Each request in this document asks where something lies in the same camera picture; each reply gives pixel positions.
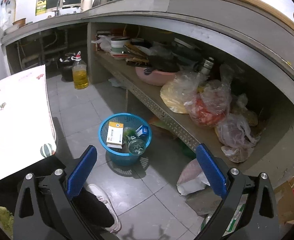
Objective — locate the pink plastic basin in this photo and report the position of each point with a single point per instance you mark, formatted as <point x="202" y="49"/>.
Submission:
<point x="156" y="78"/>

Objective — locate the yellow cooking oil bottle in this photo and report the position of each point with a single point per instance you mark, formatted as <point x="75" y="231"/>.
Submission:
<point x="79" y="72"/>

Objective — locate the yellow white medicine box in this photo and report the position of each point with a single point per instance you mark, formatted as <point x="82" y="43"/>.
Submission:
<point x="114" y="137"/>

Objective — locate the white sneaker shoe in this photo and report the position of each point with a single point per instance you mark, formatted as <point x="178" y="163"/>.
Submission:
<point x="103" y="213"/>

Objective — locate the clear bag with brown contents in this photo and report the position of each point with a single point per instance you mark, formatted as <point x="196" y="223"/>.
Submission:
<point x="236" y="137"/>

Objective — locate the blue toothpaste box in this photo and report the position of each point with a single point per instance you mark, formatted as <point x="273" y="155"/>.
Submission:
<point x="143" y="132"/>

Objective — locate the red plastic bag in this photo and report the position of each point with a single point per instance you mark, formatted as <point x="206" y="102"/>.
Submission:
<point x="210" y="104"/>

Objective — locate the green plastic bottle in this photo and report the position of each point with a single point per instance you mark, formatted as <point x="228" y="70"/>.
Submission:
<point x="135" y="144"/>

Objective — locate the pink patterned tablecloth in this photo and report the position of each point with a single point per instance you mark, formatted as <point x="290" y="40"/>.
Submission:
<point x="27" y="133"/>

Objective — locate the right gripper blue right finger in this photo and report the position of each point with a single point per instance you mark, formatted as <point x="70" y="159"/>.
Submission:
<point x="258" y="220"/>

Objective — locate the yellow detergent bottle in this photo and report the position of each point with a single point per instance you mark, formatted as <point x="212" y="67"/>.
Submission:
<point x="41" y="7"/>

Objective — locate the yellow plastic bag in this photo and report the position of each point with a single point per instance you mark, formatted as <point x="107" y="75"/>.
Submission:
<point x="176" y="93"/>

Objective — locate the white kettle jug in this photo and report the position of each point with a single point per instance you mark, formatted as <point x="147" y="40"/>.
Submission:
<point x="86" y="5"/>

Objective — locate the brown cardboard box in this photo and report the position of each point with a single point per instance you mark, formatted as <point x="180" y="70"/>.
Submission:
<point x="284" y="195"/>

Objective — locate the concrete kitchen counter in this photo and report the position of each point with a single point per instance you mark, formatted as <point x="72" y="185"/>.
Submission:
<point x="242" y="29"/>

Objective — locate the white plastic bag on shelf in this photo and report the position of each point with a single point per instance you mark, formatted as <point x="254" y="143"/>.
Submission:
<point x="103" y="43"/>

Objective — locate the metal sink faucet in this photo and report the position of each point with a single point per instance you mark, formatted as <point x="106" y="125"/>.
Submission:
<point x="58" y="6"/>

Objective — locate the white pink sack on floor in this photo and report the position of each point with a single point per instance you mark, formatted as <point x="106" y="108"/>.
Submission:
<point x="192" y="179"/>

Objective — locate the brown ceramic bowl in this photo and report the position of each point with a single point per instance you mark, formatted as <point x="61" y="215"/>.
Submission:
<point x="20" y="23"/>

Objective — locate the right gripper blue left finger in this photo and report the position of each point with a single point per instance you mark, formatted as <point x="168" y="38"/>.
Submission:
<point x="44" y="208"/>

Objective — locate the stack of white bowls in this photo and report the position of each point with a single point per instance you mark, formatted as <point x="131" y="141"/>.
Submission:
<point x="118" y="46"/>

